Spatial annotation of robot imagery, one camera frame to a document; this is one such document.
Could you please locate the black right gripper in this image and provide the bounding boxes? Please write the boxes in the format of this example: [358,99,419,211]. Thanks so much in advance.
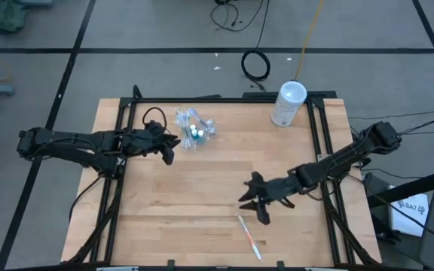
[238,172,303,226]

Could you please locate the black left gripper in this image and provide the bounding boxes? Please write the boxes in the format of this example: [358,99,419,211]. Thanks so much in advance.
[126,120,182,166]

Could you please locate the orange wrapped toothbrush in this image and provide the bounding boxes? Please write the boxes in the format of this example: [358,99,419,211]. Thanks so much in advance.
[237,215,264,263]

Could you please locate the clear plastic bag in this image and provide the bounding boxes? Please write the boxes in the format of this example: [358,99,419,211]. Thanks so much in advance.
[173,106,218,154]

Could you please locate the white wipes canister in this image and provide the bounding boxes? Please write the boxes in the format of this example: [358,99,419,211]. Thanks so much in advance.
[270,80,308,128]

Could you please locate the black beam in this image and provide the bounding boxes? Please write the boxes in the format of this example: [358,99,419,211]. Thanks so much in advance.
[365,165,434,210]

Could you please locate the white printed box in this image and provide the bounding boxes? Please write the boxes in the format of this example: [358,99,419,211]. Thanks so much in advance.
[387,184,431,238]

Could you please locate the green bag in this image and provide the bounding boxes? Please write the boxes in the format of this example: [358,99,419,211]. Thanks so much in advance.
[0,0,29,33]

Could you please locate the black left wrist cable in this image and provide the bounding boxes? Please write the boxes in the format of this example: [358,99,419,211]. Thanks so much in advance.
[142,106,170,132]

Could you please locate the black aluminium table frame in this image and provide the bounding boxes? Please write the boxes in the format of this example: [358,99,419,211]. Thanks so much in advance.
[64,84,382,266]

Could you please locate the black coiled cable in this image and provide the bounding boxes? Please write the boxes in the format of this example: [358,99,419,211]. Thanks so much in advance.
[240,0,273,93]

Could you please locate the black looped cable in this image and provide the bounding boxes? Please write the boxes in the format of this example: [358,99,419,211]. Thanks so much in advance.
[209,0,265,33]

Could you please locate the thin black cable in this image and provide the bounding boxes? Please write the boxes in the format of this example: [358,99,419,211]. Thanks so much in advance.
[348,108,434,121]

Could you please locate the yellow cable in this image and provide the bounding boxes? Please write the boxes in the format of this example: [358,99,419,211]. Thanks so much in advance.
[294,0,326,82]

